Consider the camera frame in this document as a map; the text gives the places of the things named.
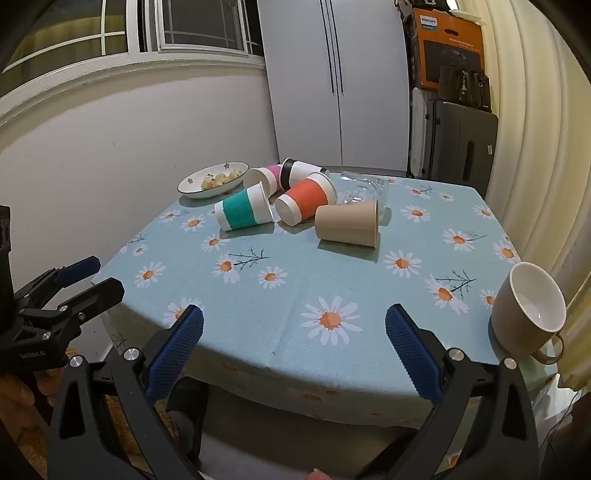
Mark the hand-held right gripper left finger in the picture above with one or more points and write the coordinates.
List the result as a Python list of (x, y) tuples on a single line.
[(176, 350)]

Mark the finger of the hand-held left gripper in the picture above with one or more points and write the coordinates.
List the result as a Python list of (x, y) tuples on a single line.
[(99, 295), (76, 271)]

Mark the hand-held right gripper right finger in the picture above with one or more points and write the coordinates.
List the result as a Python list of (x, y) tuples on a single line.
[(412, 351)]

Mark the beige paper cup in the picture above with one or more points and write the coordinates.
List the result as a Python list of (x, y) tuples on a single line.
[(346, 224)]

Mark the teal and white paper cup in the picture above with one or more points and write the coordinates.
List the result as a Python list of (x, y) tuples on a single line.
[(242, 207)]

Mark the clear plastic cup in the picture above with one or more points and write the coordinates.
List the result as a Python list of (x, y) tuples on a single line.
[(364, 187)]

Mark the orange and white paper cup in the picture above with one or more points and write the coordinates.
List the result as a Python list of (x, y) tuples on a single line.
[(307, 196)]

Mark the pink and white paper cup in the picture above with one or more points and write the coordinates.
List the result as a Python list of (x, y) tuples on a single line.
[(268, 177)]

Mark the black and white paper cup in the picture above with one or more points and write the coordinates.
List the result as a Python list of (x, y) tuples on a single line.
[(302, 170)]

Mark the person's left hand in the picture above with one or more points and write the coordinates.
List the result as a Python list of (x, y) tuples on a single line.
[(16, 399)]

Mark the beige ceramic mug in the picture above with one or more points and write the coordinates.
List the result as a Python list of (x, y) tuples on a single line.
[(521, 318)]

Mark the blue daisy tablecloth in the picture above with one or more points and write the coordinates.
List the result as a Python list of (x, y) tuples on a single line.
[(286, 295)]

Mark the white bowl with food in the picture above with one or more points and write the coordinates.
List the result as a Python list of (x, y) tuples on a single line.
[(191, 184)]

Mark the food pieces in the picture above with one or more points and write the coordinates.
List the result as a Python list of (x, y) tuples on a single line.
[(221, 179)]

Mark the grey suitcase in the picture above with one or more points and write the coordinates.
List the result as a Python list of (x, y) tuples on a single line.
[(455, 143)]

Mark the white suitcase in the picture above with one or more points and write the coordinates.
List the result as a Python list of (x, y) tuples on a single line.
[(418, 134)]

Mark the cream curtain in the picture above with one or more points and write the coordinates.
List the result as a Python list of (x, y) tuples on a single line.
[(535, 138)]

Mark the white framed window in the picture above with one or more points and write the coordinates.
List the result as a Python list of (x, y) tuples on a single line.
[(138, 27)]

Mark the dark handbag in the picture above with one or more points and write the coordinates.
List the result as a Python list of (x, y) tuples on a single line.
[(464, 87)]

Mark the white refrigerator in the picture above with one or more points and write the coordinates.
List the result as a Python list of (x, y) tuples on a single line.
[(314, 83)]

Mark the orange cardboard box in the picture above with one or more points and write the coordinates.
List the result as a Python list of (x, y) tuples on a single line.
[(434, 50)]

